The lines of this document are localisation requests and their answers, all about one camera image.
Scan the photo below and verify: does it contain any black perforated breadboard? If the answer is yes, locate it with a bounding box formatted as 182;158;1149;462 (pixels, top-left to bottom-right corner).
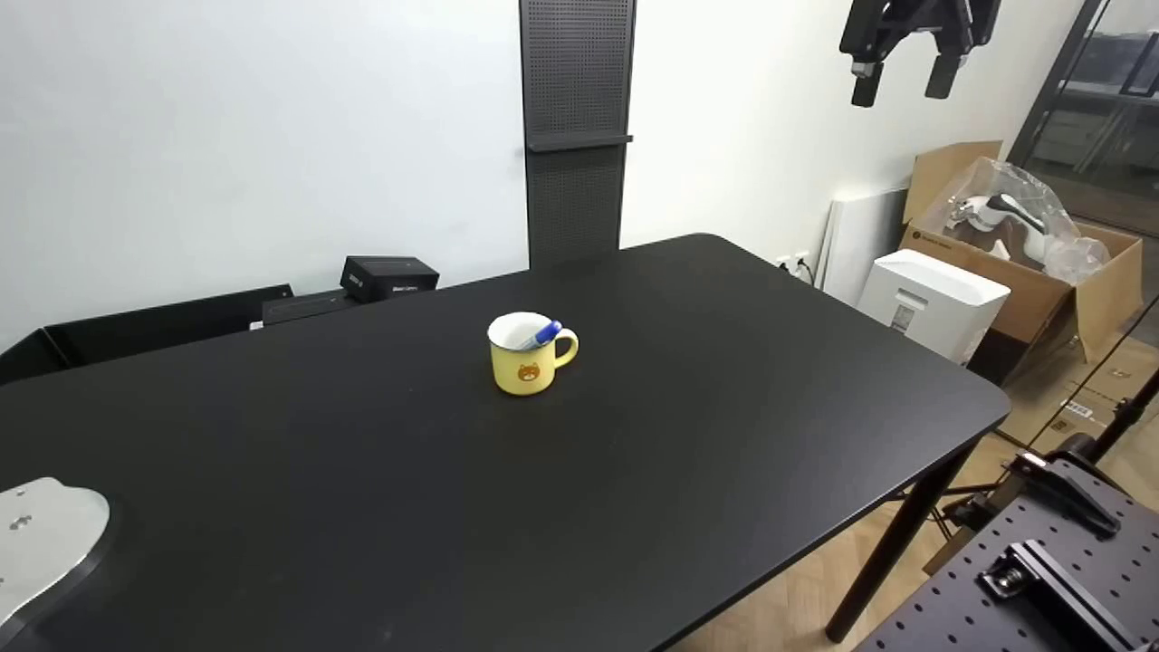
854;453;1159;652

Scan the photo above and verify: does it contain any black rail clamp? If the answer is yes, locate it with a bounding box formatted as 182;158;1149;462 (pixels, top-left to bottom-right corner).
976;534;1141;652

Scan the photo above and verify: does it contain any yellow enamel cup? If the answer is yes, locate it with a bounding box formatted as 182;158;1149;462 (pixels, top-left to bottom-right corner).
485;309;582;397

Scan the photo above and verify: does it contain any brown cardboard box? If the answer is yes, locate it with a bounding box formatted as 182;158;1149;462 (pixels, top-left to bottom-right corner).
900;136;1149;365

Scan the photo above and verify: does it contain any dark grey flat box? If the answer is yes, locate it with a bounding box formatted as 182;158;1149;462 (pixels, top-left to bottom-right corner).
259;286;367;330

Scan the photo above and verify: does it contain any black framed glass door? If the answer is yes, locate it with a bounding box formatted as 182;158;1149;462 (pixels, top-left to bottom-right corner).
1005;0;1159;235

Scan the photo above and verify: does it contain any long black flat case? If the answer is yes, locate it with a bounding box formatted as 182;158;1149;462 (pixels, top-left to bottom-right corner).
0;282;298;388

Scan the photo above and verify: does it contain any white round base plate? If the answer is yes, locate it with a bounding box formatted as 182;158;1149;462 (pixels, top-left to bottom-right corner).
0;475;117;630

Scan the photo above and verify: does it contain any black table leg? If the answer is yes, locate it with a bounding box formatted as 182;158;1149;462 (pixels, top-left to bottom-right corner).
824;437;985;644

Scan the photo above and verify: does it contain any clear plastic bag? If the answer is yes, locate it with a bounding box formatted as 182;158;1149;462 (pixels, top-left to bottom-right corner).
920;156;1111;289

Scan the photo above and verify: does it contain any black metal bracket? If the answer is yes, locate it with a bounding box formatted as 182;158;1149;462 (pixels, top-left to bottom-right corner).
1012;450;1127;544

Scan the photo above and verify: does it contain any white flat panel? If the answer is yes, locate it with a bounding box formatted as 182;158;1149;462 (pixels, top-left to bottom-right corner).
816;185;913;309

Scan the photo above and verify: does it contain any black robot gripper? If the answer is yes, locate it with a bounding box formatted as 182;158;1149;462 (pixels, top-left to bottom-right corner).
837;0;1006;111

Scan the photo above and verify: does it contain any white wall socket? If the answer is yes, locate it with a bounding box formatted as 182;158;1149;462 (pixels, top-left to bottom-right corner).
775;246;819;286

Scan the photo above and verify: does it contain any white boxy appliance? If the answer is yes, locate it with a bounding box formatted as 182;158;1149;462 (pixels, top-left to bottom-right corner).
854;246;1014;368

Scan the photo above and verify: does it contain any black slanted pole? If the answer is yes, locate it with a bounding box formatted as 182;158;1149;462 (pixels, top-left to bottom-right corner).
1084;365;1159;469

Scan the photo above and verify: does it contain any small black box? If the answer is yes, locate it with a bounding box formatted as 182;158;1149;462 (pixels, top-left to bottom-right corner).
336;253;441;309

